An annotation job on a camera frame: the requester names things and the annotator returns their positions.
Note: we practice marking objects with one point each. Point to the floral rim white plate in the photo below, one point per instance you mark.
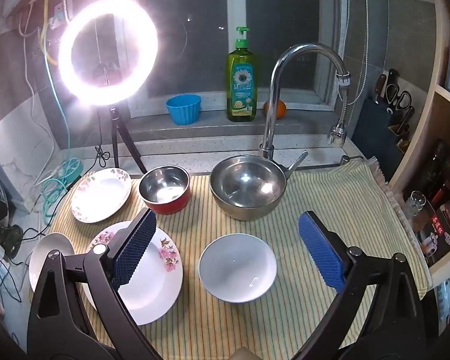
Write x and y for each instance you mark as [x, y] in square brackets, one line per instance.
[101, 195]

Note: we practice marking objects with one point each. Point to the red steel-lined bowl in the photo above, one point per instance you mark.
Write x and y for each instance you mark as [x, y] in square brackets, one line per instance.
[165, 191]

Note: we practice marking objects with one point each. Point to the white ceramic bowl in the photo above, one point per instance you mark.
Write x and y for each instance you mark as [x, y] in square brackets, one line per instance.
[237, 270]

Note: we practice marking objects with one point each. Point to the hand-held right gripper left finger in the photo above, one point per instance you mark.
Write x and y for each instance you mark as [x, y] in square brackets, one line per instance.
[135, 247]

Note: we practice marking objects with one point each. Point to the clear drinking glass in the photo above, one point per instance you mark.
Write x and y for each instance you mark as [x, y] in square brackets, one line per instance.
[415, 202]

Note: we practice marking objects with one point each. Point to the black round adapter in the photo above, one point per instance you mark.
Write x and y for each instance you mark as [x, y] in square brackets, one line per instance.
[11, 240]

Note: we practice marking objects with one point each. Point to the black kitchen scissors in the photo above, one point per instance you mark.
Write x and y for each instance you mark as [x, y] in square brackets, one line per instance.
[397, 99]

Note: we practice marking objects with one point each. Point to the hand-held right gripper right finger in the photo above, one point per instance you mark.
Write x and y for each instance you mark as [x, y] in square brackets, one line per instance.
[320, 255]

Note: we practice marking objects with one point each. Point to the yellow striped cloth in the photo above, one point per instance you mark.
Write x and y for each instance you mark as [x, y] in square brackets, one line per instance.
[195, 326]

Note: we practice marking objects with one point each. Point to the orange fruit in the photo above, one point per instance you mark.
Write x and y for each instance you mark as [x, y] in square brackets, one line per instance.
[281, 109]

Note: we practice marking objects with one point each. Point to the wall power socket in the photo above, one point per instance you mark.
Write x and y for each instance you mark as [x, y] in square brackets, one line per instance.
[62, 17]

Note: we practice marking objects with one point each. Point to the red printed box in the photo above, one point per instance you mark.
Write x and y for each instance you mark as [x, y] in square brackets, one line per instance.
[437, 225]

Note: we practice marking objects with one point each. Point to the wooden shelf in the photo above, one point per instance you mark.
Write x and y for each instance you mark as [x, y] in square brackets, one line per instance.
[440, 127]

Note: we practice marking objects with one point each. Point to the dark bottle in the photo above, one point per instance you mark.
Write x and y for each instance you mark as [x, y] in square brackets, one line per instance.
[438, 165]

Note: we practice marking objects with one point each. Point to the pink flower white plate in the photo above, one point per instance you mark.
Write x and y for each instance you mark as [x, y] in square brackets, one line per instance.
[153, 292]

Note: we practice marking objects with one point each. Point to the window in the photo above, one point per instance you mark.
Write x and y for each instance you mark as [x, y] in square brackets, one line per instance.
[210, 26]

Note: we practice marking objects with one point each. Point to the dark knife block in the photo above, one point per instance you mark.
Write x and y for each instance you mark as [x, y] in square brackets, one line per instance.
[375, 135]

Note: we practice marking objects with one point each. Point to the plain white plate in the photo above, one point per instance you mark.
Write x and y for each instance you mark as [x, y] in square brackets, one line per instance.
[47, 243]

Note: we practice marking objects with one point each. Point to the chrome faucet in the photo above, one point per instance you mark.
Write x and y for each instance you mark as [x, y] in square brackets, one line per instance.
[274, 82]

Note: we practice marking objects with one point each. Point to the blue ribbed cup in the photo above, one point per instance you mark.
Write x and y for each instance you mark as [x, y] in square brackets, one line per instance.
[183, 108]

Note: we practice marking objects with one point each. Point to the green dish soap bottle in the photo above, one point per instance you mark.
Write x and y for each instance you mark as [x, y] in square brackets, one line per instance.
[242, 90]

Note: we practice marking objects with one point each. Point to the large stainless steel bowl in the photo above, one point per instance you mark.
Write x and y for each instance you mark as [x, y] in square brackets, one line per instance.
[247, 187]

